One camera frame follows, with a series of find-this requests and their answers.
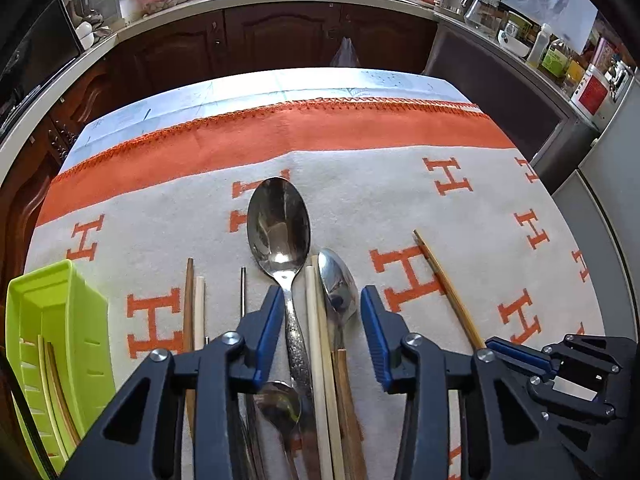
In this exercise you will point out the grey steel appliance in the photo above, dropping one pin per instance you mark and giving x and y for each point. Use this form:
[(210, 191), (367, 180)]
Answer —
[(500, 100)]

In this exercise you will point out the white plastic bottle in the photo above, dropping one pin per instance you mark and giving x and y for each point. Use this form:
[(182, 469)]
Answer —
[(539, 45)]

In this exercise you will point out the hanging plastic bag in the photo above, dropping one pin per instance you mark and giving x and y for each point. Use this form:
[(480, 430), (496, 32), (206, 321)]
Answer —
[(345, 55)]

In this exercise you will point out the small steel spoon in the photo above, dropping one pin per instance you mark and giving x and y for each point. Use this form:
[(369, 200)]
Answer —
[(277, 405)]

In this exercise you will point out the large steel spoon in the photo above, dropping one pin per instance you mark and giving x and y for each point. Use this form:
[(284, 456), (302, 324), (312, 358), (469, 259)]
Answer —
[(277, 230)]

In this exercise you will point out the steel fork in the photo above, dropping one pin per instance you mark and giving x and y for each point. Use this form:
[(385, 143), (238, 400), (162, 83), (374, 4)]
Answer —
[(252, 440)]

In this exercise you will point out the light blue tablecloth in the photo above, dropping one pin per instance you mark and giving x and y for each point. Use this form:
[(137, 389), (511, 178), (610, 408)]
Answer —
[(250, 85)]

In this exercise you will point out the grey refrigerator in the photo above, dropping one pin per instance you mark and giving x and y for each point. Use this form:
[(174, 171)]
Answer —
[(600, 220)]

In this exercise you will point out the green plastic utensil tray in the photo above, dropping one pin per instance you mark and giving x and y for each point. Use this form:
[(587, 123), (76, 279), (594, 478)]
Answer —
[(90, 340)]

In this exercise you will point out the white bowl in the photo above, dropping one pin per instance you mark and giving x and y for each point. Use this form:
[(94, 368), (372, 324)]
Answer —
[(515, 45)]

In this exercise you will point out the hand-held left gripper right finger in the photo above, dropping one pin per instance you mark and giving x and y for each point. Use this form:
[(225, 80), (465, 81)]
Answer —
[(376, 340)]

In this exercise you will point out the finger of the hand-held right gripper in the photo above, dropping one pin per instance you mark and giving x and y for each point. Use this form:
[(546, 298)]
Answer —
[(520, 355), (615, 355)]

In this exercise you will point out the glass teapot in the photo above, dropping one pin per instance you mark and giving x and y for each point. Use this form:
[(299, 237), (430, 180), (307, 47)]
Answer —
[(485, 12)]

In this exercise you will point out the orange and white printed blanket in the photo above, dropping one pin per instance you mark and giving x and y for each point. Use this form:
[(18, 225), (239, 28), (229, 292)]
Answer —
[(400, 185)]

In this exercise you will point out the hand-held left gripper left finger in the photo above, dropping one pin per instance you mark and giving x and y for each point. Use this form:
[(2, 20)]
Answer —
[(269, 335)]

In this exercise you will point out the medium steel spoon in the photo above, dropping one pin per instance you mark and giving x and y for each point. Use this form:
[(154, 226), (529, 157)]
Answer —
[(336, 280)]

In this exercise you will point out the green label bottle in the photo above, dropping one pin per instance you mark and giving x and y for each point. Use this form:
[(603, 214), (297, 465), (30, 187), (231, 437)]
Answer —
[(556, 60)]

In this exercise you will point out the red label jar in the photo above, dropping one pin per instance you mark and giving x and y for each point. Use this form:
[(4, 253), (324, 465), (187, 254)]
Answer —
[(592, 90)]

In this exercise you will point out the dark wood chopstick patterned end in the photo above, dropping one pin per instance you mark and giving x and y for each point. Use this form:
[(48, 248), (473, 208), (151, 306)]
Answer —
[(188, 305)]

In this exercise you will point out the lidded food container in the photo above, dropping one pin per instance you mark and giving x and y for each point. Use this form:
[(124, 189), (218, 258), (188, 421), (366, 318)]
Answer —
[(161, 2)]

